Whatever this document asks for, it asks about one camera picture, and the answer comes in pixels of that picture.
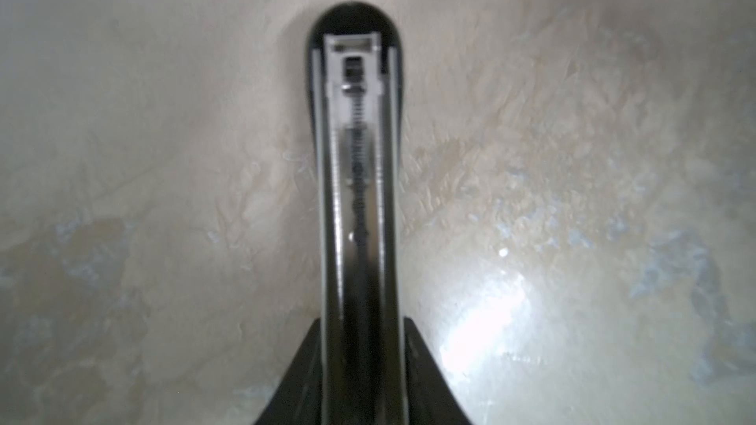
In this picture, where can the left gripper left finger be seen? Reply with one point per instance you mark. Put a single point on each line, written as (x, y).
(297, 399)

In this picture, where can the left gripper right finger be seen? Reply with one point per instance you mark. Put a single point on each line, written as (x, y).
(431, 401)

